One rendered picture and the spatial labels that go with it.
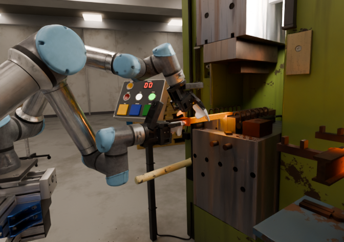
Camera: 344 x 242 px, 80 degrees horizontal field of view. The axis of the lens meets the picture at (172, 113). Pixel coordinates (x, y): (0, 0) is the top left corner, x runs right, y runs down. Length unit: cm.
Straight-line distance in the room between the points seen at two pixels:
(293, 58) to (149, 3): 428
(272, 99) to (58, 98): 120
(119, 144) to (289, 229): 55
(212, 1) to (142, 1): 394
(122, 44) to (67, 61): 937
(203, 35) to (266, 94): 60
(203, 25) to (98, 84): 873
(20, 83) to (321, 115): 101
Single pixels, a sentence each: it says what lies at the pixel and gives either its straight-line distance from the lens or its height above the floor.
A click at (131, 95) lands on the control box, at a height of 110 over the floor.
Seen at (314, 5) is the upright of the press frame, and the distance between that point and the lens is 107.
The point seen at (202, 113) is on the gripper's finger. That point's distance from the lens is 85.
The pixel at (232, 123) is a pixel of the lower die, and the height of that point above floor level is 97.
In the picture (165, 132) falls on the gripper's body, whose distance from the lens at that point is 77.
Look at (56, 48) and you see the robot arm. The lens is 55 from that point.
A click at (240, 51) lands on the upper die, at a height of 130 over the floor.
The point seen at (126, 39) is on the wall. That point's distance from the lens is 997.
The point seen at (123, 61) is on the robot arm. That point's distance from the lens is 67.
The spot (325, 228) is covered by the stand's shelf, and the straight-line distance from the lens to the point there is 78.
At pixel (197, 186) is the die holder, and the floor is 59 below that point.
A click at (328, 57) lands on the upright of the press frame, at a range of 102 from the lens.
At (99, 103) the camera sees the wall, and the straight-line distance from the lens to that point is 973.
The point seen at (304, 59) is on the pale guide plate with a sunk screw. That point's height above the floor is 124.
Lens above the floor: 115
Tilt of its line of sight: 7 degrees down
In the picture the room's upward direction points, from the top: 2 degrees counter-clockwise
